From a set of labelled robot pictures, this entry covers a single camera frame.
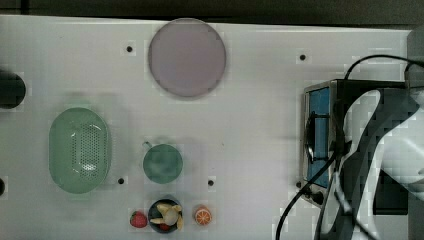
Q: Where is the toy strawberry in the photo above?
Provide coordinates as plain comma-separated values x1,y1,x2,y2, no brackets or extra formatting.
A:
130,211,148,228

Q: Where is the green oval colander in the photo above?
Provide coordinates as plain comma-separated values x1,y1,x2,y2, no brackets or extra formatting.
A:
49,107,111,194

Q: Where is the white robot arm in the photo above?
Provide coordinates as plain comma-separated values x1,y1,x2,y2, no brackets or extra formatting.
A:
314,84,423,240

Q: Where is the green mug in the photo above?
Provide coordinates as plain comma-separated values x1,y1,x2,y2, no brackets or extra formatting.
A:
142,142,183,184

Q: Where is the round grey-purple plate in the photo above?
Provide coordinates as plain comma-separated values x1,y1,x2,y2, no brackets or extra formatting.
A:
148,18,227,97

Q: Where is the black cylindrical container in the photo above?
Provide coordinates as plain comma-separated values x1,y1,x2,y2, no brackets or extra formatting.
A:
0,71,26,109

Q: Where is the blue cup with toy food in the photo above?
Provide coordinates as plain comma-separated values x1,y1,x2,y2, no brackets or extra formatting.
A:
148,199,184,234

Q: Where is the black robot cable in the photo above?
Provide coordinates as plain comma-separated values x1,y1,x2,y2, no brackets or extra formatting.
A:
275,54,424,240

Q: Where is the toy orange half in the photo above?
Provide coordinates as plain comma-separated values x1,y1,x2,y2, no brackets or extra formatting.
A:
194,206,212,226

